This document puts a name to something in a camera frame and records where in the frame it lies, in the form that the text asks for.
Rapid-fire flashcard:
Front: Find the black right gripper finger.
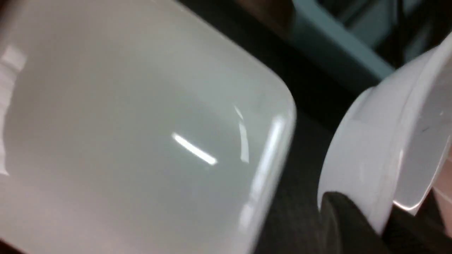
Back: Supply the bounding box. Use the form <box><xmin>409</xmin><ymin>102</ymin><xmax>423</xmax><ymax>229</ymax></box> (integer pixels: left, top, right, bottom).
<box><xmin>320</xmin><ymin>192</ymin><xmax>390</xmax><ymax>254</ymax></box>

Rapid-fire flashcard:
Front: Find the white bowl tray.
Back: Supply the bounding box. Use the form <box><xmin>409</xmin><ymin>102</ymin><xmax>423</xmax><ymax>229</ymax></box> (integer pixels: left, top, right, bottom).
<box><xmin>317</xmin><ymin>34</ymin><xmax>452</xmax><ymax>234</ymax></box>

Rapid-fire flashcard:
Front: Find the large white square plate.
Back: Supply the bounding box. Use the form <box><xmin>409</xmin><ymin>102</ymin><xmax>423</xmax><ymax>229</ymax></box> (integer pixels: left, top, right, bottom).
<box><xmin>1</xmin><ymin>0</ymin><xmax>297</xmax><ymax>254</ymax></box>

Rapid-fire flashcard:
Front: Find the blue plastic bin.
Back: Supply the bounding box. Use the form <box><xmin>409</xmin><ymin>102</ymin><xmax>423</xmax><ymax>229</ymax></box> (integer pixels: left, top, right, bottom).
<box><xmin>290</xmin><ymin>0</ymin><xmax>451</xmax><ymax>86</ymax></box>

